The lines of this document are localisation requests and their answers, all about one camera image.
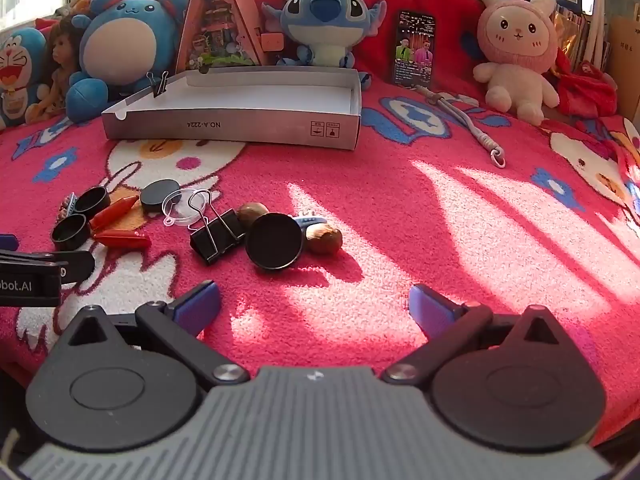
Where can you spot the blue round mouse plush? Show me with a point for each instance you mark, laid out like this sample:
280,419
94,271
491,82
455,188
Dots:
120,45

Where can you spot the red cartoon printed blanket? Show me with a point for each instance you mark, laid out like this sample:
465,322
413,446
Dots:
400,240

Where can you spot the thin black disc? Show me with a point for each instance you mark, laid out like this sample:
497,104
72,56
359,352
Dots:
160,195

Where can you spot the pink triangular toy house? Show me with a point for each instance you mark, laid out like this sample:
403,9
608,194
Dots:
220,35

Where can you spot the red crumpled cloth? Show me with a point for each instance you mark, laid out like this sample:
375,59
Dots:
585,90

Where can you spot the brown-haired doll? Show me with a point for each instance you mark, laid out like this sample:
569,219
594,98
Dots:
62,50

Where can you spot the large black binder clip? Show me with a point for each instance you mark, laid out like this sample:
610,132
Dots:
220,237

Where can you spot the small black binder clip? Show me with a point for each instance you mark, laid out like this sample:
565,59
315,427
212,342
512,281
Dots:
160,87

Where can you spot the blue hair clip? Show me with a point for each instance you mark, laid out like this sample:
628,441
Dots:
312,221

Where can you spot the blue alien plush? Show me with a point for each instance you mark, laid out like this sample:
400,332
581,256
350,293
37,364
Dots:
325,15

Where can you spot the large black round lid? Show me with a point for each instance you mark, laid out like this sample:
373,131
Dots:
274,242

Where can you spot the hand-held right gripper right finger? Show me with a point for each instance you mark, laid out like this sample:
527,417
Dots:
432,310

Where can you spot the red pointed plastic piece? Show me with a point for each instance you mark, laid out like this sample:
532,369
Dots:
112,212
122,240

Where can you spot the brown walnut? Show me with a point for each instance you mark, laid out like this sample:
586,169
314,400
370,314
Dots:
252,212
325,240

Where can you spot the beaded hair clip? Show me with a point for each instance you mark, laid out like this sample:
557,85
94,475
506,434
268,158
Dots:
67,205

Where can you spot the black smartphone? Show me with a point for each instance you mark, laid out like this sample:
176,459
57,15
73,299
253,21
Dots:
412,50

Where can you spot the black round cap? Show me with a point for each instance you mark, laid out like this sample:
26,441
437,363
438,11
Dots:
70,234
92,202

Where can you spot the brown cardboard box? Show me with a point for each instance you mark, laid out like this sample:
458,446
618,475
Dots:
625,60

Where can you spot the white cardboard box tray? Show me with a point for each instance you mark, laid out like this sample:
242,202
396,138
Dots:
250,130

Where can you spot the white pipe frame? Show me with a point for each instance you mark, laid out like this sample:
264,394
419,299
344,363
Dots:
597,35

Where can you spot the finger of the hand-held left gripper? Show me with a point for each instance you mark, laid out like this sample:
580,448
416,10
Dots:
7,242
75,266

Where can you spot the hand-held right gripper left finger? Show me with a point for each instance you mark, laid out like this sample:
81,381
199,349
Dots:
197,305

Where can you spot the pink rabbit plush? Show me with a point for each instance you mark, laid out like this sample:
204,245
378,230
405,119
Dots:
515,35

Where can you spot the clear round plastic lens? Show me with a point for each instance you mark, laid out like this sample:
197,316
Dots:
182,212

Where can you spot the blue cat plush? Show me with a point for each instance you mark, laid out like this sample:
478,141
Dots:
20,60

